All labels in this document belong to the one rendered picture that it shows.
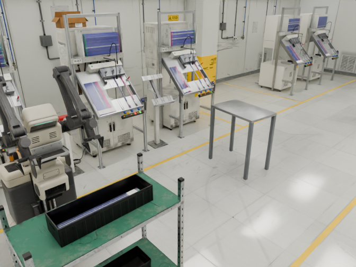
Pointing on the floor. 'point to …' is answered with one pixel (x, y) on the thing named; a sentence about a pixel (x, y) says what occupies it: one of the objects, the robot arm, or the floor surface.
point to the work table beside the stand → (237, 105)
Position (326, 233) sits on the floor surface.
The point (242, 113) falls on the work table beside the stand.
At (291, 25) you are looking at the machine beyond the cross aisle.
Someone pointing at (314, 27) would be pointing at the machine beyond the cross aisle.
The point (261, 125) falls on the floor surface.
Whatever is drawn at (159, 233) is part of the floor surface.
